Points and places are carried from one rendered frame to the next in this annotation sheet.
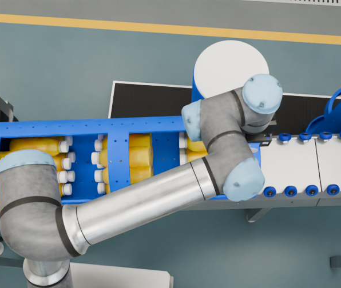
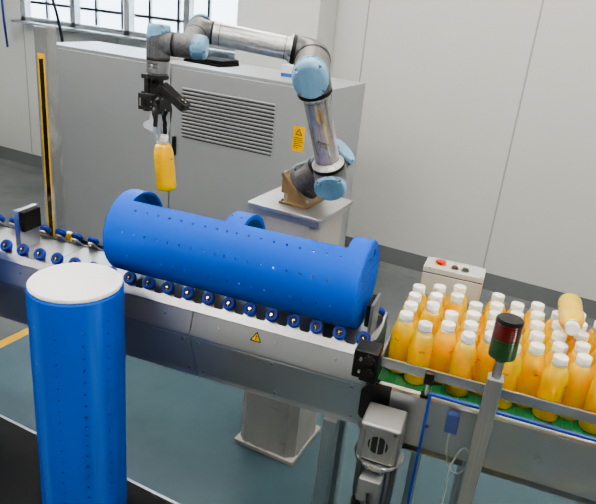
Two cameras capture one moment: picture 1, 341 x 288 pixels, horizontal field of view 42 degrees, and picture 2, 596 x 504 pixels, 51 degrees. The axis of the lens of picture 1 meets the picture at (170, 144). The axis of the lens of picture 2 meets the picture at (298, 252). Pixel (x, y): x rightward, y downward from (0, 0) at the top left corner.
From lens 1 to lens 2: 2.44 m
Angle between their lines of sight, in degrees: 84
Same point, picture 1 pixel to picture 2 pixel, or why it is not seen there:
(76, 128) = (271, 236)
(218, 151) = (203, 24)
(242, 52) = (44, 287)
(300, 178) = (90, 255)
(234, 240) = (145, 442)
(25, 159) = (306, 58)
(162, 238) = (224, 474)
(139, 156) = not seen: hidden behind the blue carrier
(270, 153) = not seen: hidden behind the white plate
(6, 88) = not seen: outside the picture
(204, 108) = (194, 34)
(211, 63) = (86, 291)
